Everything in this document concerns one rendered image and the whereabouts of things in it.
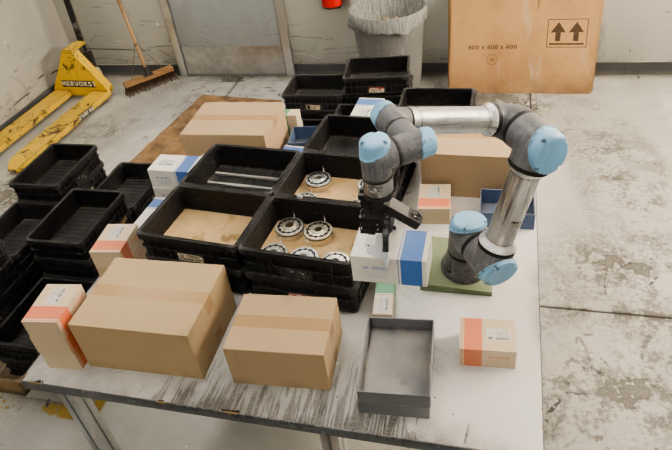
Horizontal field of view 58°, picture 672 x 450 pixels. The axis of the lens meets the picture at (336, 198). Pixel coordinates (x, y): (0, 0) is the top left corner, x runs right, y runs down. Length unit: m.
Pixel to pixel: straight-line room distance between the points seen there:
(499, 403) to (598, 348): 1.17
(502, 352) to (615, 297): 1.39
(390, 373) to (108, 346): 0.87
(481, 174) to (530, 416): 0.99
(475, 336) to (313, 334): 0.48
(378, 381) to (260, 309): 0.42
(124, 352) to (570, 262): 2.19
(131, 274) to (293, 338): 0.62
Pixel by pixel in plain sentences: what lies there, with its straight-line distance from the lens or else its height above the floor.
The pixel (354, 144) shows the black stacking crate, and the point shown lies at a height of 0.83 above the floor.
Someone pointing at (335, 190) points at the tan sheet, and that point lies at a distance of 2.37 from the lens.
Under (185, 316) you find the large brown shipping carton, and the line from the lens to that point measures 1.91.
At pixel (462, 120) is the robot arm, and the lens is 1.68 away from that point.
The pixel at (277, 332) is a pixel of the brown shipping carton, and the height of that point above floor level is 0.86.
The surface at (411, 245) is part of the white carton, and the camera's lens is 1.62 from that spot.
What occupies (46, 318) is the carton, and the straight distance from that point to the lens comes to 2.07.
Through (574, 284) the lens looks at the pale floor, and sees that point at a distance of 3.19.
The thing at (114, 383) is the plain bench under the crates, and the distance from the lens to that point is 2.10.
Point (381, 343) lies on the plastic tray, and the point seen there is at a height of 0.75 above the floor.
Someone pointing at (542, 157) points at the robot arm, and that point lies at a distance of 1.68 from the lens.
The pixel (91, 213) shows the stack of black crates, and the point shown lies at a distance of 3.27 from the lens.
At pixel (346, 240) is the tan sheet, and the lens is 2.13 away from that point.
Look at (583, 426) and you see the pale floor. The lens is 2.69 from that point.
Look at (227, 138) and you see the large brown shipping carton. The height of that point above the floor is 0.88.
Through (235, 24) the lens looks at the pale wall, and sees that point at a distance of 5.31.
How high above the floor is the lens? 2.21
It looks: 36 degrees down
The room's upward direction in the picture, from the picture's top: 8 degrees counter-clockwise
